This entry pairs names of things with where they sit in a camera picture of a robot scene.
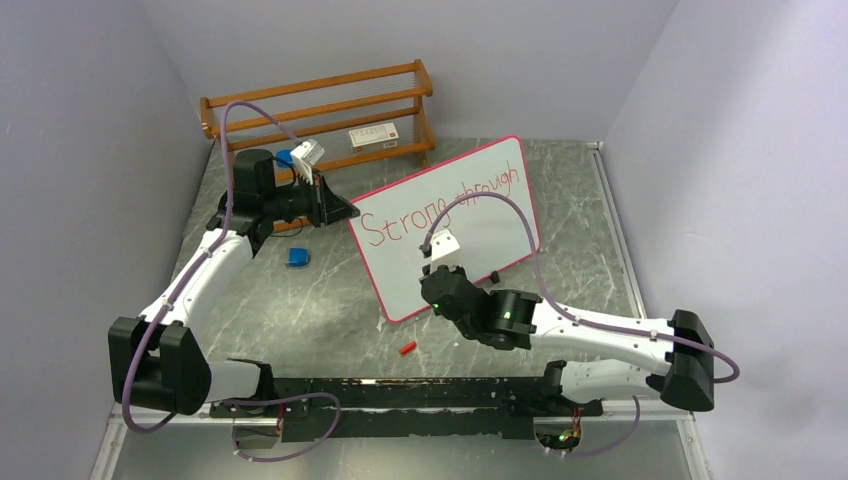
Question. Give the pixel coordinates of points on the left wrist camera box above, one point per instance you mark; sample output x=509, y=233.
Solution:
x=305, y=156

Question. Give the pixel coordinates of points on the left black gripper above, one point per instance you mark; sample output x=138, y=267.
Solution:
x=334, y=209

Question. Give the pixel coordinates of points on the white red marker box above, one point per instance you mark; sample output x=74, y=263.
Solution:
x=373, y=138

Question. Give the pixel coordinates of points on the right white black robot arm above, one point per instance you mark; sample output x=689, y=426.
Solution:
x=630, y=357

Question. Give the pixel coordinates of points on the wooden three-tier shelf rack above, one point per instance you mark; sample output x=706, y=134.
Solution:
x=325, y=109

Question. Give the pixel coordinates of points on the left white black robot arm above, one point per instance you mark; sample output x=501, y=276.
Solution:
x=155, y=359

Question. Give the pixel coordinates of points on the pink-framed whiteboard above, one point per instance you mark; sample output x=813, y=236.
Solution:
x=488, y=201

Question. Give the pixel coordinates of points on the red marker cap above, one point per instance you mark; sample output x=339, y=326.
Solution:
x=408, y=348

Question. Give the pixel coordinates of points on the blue eraser on table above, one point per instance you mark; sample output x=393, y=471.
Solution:
x=297, y=257

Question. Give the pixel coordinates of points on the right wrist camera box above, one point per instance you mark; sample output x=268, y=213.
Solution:
x=442, y=249

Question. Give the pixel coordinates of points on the blue eraser on shelf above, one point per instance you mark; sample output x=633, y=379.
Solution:
x=284, y=158

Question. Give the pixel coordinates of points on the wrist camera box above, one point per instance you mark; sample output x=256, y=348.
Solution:
x=442, y=249
x=305, y=156

